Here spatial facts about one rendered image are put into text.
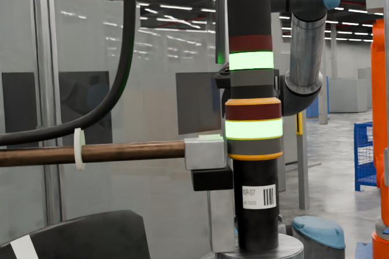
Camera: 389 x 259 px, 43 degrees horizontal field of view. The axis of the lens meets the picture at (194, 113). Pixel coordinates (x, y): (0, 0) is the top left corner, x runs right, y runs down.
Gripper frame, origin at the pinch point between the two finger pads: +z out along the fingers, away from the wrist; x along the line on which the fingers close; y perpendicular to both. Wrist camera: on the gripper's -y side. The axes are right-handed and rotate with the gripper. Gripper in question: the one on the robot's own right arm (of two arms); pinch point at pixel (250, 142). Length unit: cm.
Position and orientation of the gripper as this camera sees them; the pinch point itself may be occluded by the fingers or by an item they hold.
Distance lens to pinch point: 95.9
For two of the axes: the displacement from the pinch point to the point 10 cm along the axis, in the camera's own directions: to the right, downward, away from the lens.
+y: 5.3, -0.7, 8.4
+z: 0.5, 10.0, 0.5
